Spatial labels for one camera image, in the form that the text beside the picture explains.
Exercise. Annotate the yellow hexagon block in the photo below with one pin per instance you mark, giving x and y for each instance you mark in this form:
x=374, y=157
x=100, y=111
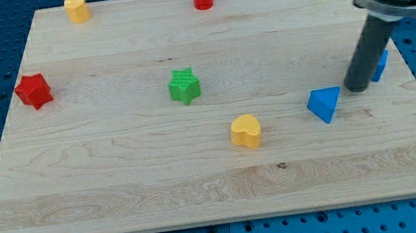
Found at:
x=77, y=10

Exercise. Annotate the green star block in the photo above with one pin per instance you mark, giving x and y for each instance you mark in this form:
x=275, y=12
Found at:
x=184, y=86

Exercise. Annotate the yellow heart block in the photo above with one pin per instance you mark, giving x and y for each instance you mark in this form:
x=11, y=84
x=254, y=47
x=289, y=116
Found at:
x=246, y=131

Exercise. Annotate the blue triangle block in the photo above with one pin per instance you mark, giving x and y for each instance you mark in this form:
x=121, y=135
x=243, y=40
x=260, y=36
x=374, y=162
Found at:
x=323, y=102

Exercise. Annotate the red star block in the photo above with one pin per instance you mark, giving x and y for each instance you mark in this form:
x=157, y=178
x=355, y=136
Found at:
x=33, y=90

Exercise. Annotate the blue cube block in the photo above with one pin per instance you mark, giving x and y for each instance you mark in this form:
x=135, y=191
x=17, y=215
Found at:
x=380, y=68

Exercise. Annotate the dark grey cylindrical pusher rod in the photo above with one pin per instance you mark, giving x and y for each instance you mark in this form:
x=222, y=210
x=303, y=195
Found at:
x=372, y=42

